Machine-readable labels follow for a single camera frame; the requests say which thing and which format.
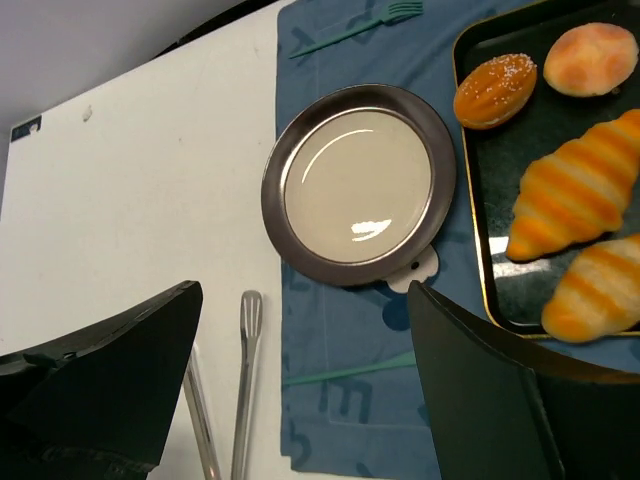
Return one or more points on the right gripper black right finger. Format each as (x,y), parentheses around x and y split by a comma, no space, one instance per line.
(503,407)

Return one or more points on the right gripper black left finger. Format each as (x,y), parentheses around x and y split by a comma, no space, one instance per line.
(98,403)

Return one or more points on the steel kitchen tongs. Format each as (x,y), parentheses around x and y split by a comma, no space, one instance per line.
(251,319)

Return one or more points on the orange sugared bread roll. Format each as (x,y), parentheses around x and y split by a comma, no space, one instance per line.
(495,91)

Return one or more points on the green plastic stick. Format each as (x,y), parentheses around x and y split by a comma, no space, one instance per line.
(400,361)

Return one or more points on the lower striped croissant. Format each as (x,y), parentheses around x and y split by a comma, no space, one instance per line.
(598,295)

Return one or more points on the striped croissant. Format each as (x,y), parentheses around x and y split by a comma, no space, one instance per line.
(578,192)
(598,295)

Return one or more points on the white bear shaped coaster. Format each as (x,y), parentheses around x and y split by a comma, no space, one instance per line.
(420,269)

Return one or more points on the upper striped croissant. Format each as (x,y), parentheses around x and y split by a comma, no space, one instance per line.
(578,192)

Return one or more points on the grey rimmed white plate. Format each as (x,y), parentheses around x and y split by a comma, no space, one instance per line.
(358,184)

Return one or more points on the round pale bun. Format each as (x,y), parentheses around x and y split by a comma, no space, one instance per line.
(591,60)

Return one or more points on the green plastic fork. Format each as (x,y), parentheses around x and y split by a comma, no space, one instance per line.
(392,13)

